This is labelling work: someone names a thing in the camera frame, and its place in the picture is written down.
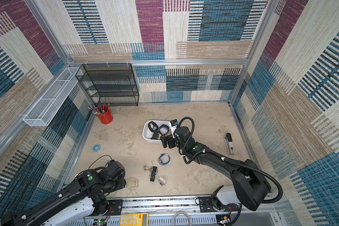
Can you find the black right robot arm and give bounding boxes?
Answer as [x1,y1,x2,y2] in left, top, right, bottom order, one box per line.
[161,117,283,211]

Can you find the yellow button control pad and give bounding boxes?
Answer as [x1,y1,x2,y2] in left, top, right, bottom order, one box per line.
[120,213,149,226]

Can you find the white wire mesh basket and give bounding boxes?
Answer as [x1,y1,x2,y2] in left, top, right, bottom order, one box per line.
[23,67,79,127]

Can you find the silver chain pocket watch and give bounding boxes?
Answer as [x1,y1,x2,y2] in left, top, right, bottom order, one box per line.
[143,161,157,174]

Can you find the translucent blue plastic watch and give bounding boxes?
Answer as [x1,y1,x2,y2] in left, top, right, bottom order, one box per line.
[158,153,170,166]

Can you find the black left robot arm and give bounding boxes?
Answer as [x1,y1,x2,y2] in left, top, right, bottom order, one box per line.
[1,160,126,226]

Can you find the black leather strap watch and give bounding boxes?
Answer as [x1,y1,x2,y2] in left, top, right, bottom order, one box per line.
[150,166,158,182]

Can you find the black chunky digital watch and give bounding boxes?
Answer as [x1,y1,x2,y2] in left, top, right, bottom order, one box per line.
[147,121,159,133]

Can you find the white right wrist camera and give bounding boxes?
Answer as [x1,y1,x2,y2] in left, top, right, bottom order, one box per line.
[169,119,178,138]

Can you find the black rugged sports watch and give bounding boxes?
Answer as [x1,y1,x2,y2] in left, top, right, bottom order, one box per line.
[158,124,170,136]

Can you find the grey black stapler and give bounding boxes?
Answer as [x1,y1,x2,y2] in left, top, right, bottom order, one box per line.
[224,133,235,155]

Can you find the small silver face watch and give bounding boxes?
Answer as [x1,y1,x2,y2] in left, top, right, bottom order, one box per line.
[158,177,167,186]

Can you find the red metal pen cup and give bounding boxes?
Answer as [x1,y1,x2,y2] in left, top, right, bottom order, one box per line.
[97,105,113,124]

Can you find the black wire mesh shelf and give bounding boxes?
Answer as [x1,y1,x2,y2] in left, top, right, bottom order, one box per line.
[75,63,139,106]

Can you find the pens in red cup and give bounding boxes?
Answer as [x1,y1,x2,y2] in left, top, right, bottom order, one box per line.
[88,99,110,115]

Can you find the black round digital watch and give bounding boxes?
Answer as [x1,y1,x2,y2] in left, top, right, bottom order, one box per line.
[151,131,161,140]

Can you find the white plastic storage box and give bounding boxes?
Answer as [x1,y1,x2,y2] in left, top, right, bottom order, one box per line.
[142,120,172,144]

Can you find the blue tape roll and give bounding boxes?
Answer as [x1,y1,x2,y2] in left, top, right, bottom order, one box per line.
[92,144,101,152]

